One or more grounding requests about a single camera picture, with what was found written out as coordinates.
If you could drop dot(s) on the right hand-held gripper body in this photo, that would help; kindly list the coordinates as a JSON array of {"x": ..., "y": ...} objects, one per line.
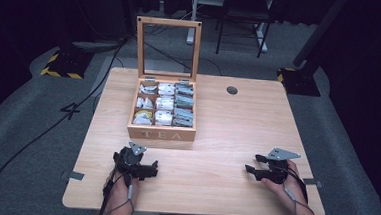
[{"x": 277, "y": 171}]

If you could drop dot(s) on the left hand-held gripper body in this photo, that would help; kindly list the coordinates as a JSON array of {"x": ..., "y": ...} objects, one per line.
[{"x": 129, "y": 160}]

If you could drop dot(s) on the wooden tea box with lid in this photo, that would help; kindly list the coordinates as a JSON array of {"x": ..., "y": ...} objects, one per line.
[{"x": 161, "y": 132}]

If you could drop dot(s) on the person's right hand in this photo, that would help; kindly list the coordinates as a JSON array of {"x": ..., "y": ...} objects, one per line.
[{"x": 290, "y": 190}]

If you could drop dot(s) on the person's left hand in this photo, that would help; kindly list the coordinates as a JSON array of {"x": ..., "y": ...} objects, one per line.
[{"x": 119, "y": 196}]

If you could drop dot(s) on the grey tape piece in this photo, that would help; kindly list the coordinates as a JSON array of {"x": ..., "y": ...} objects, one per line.
[
  {"x": 312, "y": 182},
  {"x": 76, "y": 176}
]

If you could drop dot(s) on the group of white pyramid tea bags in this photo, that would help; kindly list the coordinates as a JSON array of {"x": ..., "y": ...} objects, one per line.
[{"x": 144, "y": 103}]

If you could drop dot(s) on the stack of white tea packets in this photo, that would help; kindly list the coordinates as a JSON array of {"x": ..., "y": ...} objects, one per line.
[{"x": 164, "y": 103}]

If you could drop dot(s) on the row of grey-blue tea packets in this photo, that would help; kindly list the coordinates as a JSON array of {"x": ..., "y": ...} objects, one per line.
[{"x": 183, "y": 103}]

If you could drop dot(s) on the yellow-black striped stand base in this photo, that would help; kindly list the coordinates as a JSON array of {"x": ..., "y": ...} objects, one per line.
[
  {"x": 298, "y": 82},
  {"x": 66, "y": 65}
]

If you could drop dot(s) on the white desk leg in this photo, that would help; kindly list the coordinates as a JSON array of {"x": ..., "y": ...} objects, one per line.
[{"x": 193, "y": 24}]

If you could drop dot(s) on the black slanted stand post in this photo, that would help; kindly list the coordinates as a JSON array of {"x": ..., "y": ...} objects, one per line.
[{"x": 320, "y": 32}]

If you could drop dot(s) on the black metal chair frame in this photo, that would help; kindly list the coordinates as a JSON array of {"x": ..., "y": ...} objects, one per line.
[{"x": 244, "y": 14}]

